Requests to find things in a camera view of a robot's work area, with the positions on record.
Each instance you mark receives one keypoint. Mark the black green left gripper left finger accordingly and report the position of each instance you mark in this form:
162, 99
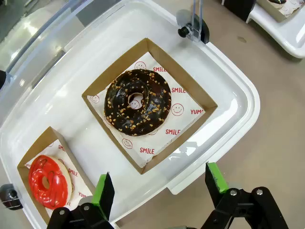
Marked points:
104, 195

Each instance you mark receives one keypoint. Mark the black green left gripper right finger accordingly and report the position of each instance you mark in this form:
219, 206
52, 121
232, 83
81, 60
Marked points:
214, 181

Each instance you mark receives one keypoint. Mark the red glazed donut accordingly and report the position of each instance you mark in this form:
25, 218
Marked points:
38, 188

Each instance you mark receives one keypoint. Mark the brown cardboard donut box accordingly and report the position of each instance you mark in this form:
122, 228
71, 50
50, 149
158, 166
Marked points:
264, 9
181, 71
40, 145

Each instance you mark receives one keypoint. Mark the chocolate donut with nuts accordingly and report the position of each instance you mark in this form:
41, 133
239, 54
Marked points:
119, 114

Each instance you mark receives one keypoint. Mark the dark glazed donut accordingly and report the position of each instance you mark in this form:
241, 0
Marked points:
277, 2

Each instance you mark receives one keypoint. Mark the white smile print paper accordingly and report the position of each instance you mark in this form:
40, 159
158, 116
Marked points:
289, 10
76, 181
155, 143

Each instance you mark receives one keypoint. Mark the black knob screw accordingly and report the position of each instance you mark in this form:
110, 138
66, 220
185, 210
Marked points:
182, 31
9, 195

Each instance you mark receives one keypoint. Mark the large white plastic tray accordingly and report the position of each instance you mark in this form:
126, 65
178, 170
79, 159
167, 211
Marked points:
286, 35
214, 78

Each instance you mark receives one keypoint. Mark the clear acrylic cover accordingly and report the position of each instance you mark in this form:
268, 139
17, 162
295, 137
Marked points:
47, 31

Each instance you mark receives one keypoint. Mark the black block object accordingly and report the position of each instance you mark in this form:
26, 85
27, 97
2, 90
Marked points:
238, 8

